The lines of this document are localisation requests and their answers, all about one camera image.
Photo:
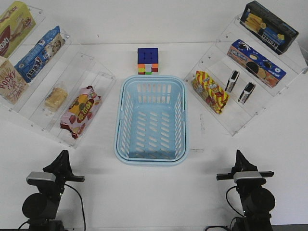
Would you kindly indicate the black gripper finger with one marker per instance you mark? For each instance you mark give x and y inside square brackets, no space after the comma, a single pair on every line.
[61,165]
[242,164]

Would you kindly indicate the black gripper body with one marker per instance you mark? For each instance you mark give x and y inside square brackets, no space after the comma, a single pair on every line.
[61,180]
[246,183]

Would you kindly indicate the bread roll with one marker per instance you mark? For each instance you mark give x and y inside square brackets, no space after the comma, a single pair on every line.
[56,97]

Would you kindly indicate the black white tissue pack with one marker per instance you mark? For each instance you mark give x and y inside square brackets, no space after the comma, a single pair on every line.
[246,93]
[232,81]

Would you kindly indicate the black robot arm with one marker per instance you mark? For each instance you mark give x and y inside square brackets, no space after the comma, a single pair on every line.
[41,208]
[256,201]

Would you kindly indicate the light blue plastic basket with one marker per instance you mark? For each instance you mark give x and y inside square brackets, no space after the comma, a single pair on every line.
[152,121]

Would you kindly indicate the pink strawberry snack bag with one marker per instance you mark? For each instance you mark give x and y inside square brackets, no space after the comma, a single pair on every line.
[81,112]

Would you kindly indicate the yellow red snack bag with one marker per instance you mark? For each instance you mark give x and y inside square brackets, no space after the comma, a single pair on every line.
[210,91]

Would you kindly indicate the left clear acrylic shelf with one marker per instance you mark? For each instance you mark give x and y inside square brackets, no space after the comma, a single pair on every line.
[72,68]

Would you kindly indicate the clear acrylic shelf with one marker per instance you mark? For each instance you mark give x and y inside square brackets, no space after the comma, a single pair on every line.
[220,66]
[72,68]

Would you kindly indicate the right clear acrylic shelf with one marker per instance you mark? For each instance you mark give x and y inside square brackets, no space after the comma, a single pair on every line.
[220,66]

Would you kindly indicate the beige Pocky box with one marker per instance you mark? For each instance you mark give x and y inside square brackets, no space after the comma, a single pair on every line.
[12,84]

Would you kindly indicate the blue cookie bag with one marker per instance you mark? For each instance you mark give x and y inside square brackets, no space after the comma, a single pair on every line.
[33,62]

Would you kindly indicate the blue orange Oreo box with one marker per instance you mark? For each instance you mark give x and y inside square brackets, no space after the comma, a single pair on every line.
[255,63]

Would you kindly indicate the small multicolour puzzle cube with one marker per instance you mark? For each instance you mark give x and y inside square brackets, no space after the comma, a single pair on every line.
[147,69]

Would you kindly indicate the large blue puzzle cube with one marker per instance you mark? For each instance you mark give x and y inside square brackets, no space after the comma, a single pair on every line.
[147,55]

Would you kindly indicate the black lemon biscuit box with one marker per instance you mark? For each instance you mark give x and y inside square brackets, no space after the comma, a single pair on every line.
[267,27]

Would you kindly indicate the yellow green snack box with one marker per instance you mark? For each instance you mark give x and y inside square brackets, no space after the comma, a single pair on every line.
[16,22]

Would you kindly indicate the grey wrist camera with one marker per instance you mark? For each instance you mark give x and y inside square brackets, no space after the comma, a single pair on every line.
[44,176]
[246,175]

